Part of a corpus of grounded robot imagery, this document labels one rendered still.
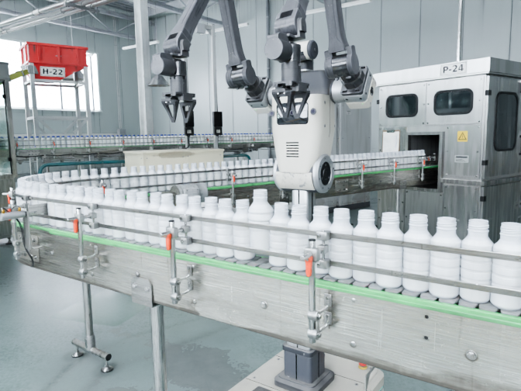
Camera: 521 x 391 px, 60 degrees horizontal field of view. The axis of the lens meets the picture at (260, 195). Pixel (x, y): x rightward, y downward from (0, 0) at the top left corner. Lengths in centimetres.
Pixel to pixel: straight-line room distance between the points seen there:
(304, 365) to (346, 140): 626
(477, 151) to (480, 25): 898
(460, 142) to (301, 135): 310
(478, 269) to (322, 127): 96
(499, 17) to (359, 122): 616
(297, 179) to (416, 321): 93
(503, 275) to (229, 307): 69
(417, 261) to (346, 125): 701
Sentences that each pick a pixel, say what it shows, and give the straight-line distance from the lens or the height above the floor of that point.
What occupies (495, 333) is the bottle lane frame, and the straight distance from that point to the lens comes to 100.
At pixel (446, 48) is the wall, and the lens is 1350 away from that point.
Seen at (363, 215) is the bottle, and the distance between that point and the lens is 106.
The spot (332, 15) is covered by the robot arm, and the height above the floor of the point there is 174.
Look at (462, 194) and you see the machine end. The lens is 475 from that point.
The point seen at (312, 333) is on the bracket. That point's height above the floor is 89.
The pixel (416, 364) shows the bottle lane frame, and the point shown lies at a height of 85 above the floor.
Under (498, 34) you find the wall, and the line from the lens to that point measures 1332.
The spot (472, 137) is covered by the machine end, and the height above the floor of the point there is 129.
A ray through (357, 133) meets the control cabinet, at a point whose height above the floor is 135.
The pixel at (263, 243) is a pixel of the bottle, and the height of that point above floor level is 106.
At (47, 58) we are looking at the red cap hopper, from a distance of 795.
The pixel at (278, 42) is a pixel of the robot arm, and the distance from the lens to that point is 125.
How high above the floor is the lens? 134
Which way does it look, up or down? 8 degrees down
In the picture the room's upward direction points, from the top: 1 degrees counter-clockwise
